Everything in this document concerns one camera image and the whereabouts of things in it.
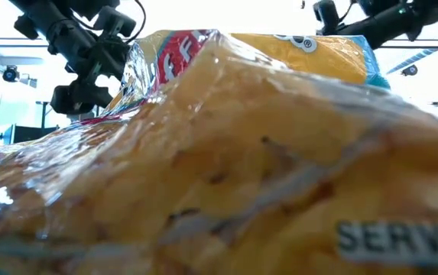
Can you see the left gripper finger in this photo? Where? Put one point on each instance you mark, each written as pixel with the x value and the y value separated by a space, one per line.
pixel 62 100
pixel 94 95

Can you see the large yellow snack bag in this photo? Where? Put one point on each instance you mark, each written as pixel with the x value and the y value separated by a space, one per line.
pixel 218 153

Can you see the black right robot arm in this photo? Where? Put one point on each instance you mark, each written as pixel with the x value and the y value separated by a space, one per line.
pixel 394 21

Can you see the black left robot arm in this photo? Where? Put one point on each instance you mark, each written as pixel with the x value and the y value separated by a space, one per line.
pixel 50 23

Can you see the black monitor back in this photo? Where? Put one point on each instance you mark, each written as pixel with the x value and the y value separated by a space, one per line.
pixel 31 133

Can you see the white framed monitor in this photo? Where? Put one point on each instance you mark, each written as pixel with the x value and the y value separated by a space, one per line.
pixel 8 133

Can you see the black ceiling spotlight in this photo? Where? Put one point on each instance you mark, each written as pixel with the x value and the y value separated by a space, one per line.
pixel 409 70

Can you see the grey ceiling pipe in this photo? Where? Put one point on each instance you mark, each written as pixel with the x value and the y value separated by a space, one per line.
pixel 413 60

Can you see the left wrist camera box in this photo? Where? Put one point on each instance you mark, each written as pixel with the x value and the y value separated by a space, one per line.
pixel 117 21

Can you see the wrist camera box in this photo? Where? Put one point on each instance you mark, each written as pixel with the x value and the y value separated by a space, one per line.
pixel 325 13
pixel 117 21

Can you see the black ceiling camera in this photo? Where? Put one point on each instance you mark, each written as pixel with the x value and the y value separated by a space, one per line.
pixel 10 73

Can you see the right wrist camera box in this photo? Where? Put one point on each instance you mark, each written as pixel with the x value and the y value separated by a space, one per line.
pixel 325 13

